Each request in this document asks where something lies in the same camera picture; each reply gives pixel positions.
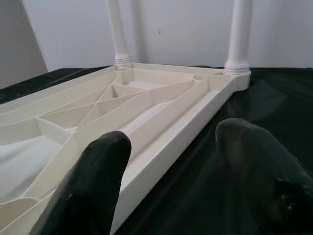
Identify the white plastic children table top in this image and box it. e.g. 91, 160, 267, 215
0, 62, 252, 235

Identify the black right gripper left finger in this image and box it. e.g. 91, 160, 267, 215
29, 130, 133, 235

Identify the white plastic table leg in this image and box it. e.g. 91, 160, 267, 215
105, 0, 131, 66
223, 0, 252, 75

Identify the black cloth table cover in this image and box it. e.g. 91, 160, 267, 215
0, 65, 313, 235

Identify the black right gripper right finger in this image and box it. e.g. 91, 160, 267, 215
215, 117, 313, 235

